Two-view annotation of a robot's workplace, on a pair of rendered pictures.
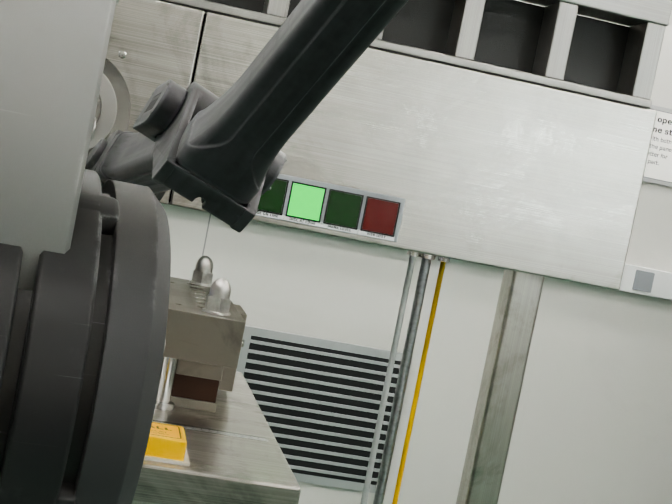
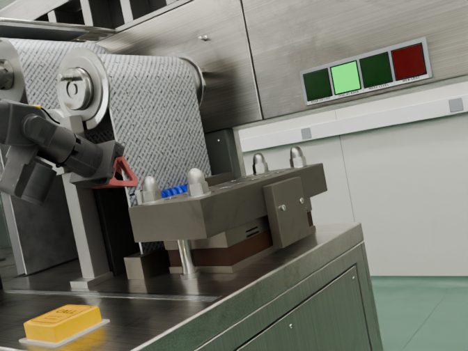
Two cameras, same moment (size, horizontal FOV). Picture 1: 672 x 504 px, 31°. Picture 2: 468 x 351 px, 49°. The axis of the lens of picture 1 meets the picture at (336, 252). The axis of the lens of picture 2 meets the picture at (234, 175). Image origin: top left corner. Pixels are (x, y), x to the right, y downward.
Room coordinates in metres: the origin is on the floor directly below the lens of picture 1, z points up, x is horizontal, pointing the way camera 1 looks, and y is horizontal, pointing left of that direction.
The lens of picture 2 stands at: (1.02, -0.51, 1.09)
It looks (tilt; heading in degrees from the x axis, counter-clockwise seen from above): 3 degrees down; 48
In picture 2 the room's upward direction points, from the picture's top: 11 degrees counter-clockwise
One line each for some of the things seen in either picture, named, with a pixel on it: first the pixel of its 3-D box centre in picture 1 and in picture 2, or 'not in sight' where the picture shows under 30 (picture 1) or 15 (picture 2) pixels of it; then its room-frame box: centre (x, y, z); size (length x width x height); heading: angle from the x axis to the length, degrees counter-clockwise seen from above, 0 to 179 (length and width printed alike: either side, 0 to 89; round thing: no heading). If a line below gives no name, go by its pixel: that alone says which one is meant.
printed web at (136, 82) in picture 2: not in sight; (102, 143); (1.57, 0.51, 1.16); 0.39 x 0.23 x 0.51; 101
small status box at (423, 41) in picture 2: (324, 205); (361, 74); (1.86, 0.03, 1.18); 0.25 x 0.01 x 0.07; 101
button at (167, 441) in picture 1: (151, 439); (63, 322); (1.27, 0.15, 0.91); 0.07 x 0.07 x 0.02; 11
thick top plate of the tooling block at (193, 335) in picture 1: (172, 312); (239, 198); (1.66, 0.21, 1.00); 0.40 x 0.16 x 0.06; 11
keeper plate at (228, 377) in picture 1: (231, 346); (288, 211); (1.70, 0.12, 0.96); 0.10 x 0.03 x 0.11; 11
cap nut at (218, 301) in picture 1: (219, 295); (196, 182); (1.51, 0.13, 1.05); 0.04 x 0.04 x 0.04
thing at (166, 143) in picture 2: not in sight; (167, 154); (1.60, 0.32, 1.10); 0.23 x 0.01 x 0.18; 11
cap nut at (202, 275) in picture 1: (203, 270); (297, 157); (1.83, 0.19, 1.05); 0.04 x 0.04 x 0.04
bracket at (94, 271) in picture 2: not in sight; (74, 201); (1.43, 0.38, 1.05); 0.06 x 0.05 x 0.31; 11
